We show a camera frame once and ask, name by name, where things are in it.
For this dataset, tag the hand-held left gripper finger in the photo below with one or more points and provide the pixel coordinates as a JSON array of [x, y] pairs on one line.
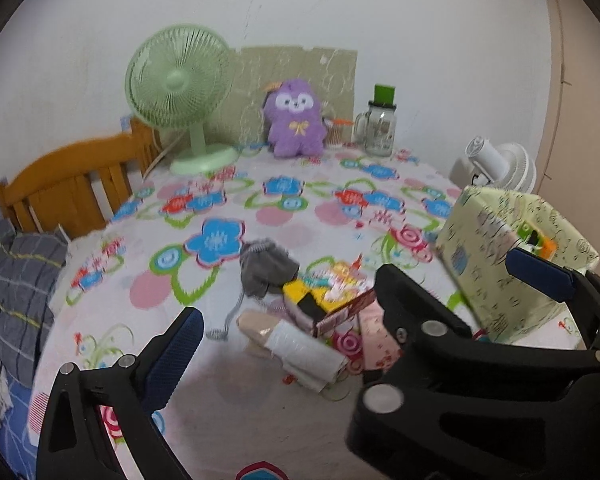
[[172, 355]]

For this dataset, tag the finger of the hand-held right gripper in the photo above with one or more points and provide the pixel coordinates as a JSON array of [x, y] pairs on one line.
[[420, 310], [540, 272]]

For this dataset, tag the green tissue packet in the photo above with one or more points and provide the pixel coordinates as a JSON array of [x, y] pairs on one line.
[[535, 240]]

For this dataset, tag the yellow printed box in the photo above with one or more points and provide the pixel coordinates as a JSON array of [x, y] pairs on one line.
[[490, 280]]

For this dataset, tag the pink cartoon card packet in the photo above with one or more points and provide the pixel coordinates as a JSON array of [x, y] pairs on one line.
[[380, 340]]

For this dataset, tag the red-edged printed packet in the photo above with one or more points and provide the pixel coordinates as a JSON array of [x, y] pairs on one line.
[[347, 312]]

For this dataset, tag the beige folded cloth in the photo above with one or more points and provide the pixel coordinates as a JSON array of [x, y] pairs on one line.
[[255, 327]]

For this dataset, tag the colourful printed packet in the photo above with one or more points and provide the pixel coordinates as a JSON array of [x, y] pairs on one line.
[[337, 277]]

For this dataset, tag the white floor fan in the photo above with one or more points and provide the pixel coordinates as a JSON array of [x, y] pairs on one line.
[[515, 170]]

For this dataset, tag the white folded cloth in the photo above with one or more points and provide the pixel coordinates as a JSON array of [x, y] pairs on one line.
[[307, 355]]

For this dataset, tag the grey sock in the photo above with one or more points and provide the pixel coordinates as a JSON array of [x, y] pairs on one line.
[[267, 267]]

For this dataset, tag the beige door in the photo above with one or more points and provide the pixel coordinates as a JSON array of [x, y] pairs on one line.
[[580, 110]]

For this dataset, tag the grey plaid pillow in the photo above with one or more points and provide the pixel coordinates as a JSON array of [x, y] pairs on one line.
[[15, 290]]

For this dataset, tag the glass jar mug green lid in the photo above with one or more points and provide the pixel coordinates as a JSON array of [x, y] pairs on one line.
[[380, 130]]

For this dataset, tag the swab container orange lid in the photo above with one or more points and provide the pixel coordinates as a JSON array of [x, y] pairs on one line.
[[336, 135]]

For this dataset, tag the purple plush toy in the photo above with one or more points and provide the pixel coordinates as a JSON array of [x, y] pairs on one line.
[[295, 130]]

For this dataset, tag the wooden bed headboard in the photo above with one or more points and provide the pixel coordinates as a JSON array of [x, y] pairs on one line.
[[55, 170]]

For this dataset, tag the green desk fan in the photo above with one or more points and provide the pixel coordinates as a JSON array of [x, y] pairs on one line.
[[177, 82]]

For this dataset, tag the green printed cardboard sheet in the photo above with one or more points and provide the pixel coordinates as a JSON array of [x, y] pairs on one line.
[[300, 62]]

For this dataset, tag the blue wall sticker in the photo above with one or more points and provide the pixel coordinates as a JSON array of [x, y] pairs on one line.
[[125, 122]]

